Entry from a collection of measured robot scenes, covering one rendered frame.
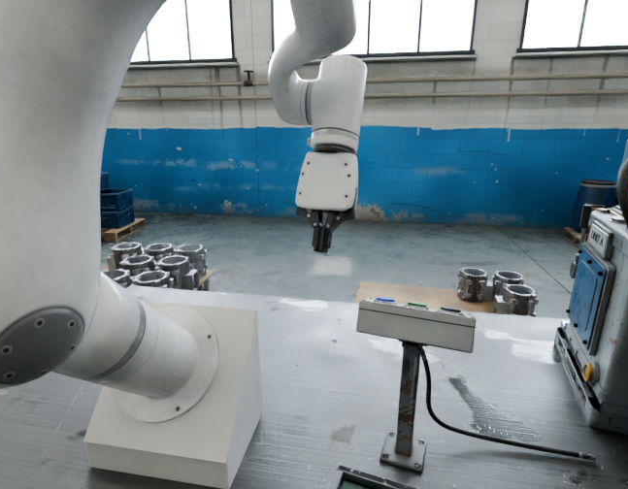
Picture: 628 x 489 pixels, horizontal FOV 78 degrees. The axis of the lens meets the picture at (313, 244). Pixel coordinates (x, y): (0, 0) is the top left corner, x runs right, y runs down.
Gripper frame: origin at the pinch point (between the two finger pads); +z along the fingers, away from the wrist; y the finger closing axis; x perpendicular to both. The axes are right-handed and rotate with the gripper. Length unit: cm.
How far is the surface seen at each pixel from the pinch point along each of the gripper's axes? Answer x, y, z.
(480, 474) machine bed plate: 7.5, 29.3, 34.4
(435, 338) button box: -3.4, 20.4, 12.6
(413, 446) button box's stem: 8.5, 18.6, 33.4
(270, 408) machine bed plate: 8.8, -9.4, 33.8
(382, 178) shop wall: 486, -87, -132
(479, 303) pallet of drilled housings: 237, 41, 17
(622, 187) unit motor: 15, 47, -15
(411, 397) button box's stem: 2.1, 17.6, 23.3
